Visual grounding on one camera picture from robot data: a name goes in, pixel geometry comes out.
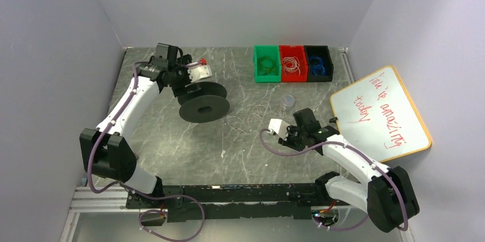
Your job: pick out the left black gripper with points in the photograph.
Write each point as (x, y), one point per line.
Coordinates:
(182, 82)

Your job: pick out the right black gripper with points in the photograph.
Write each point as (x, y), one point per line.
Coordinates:
(290, 139)

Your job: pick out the black cable spool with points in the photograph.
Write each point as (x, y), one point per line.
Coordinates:
(204, 102)

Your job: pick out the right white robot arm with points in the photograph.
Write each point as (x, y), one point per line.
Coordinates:
(385, 194)

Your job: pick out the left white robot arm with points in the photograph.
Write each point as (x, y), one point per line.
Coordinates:
(107, 156)

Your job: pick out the clear round plastic container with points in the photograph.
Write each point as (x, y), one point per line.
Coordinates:
(287, 102)

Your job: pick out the black plastic bin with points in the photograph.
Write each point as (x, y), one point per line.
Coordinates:
(320, 65)

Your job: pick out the red plastic bin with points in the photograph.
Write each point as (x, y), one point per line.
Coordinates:
(294, 66)

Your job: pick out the green plastic bin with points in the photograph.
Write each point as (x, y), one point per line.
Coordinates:
(267, 64)

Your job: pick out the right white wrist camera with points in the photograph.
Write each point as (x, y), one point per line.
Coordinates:
(279, 127)

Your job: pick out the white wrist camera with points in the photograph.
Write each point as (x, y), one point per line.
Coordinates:
(279, 127)
(199, 70)

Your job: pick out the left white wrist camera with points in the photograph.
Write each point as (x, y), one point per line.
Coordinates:
(199, 70)

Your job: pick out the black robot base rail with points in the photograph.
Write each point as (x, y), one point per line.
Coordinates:
(296, 200)

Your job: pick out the whiteboard with wooden frame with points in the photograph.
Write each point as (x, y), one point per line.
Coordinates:
(376, 114)

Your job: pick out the aluminium extrusion frame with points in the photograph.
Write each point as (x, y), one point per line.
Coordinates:
(119, 215)

